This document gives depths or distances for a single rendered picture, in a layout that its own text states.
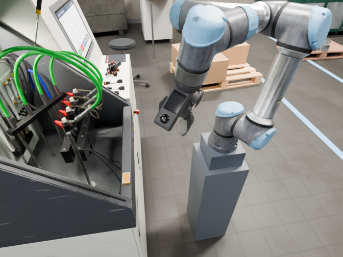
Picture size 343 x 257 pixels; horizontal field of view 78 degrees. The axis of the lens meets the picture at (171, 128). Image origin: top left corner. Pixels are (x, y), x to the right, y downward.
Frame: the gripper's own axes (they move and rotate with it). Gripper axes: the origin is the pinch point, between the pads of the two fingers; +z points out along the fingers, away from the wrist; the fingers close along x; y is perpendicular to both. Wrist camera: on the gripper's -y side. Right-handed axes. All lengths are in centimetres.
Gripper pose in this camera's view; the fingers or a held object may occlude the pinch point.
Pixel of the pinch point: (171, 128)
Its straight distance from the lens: 65.8
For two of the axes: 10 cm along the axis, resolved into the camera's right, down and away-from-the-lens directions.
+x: -8.2, -5.4, 2.1
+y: 5.6, -6.4, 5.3
